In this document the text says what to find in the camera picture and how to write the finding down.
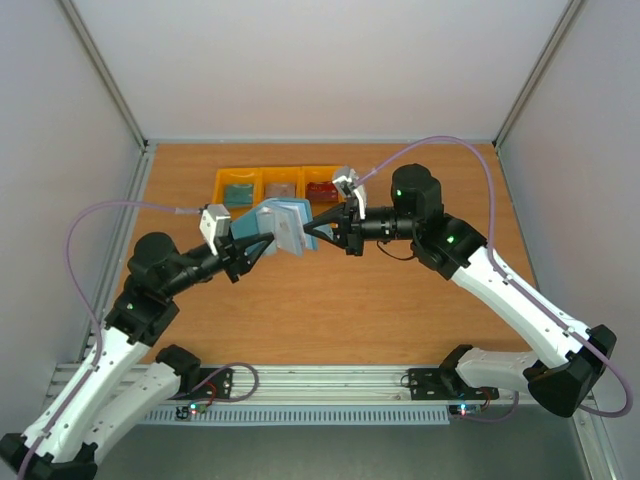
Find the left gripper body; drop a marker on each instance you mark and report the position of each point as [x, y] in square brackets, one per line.
[229, 258]

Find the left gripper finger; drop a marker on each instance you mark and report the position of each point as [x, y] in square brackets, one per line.
[263, 240]
[254, 253]

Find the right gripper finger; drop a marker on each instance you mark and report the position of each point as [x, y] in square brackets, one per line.
[336, 217]
[330, 235]

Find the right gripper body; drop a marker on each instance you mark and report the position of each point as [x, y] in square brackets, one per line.
[353, 230]

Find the teal card holder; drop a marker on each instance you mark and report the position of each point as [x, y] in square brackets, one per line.
[260, 219]

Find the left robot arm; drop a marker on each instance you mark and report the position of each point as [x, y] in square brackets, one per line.
[73, 436]

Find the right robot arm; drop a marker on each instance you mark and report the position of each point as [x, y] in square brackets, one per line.
[566, 357]

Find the red cards stack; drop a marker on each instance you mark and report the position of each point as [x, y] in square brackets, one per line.
[321, 192]

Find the teal cards stack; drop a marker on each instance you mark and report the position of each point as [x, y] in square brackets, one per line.
[238, 195]

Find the white pink cards stack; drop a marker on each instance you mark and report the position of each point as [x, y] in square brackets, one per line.
[280, 189]

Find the right yellow bin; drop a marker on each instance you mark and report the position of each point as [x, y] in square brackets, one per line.
[319, 173]

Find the yellow bin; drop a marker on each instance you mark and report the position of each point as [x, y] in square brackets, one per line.
[281, 181]
[225, 176]
[319, 173]

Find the left yellow bin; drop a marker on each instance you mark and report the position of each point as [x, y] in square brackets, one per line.
[225, 176]

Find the middle yellow bin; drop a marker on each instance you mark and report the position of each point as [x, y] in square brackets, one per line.
[281, 181]

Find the left circuit board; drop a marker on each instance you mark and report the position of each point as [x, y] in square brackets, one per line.
[190, 412]

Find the circuit board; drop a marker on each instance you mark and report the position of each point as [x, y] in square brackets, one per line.
[466, 409]
[190, 412]

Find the right circuit board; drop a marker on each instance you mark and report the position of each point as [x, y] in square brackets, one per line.
[466, 409]

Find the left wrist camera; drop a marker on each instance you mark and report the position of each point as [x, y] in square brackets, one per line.
[214, 225]

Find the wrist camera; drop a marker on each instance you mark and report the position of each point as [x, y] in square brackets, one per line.
[346, 181]
[214, 225]

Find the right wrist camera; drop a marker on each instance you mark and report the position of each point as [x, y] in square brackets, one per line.
[346, 181]

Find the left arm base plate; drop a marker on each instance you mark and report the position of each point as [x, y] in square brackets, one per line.
[203, 385]

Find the aluminium front rail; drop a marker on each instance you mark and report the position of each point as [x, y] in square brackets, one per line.
[298, 384]

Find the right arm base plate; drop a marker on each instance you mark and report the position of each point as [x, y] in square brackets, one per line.
[425, 384]

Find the grey slotted cable duct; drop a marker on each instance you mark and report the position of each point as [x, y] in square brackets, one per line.
[305, 415]

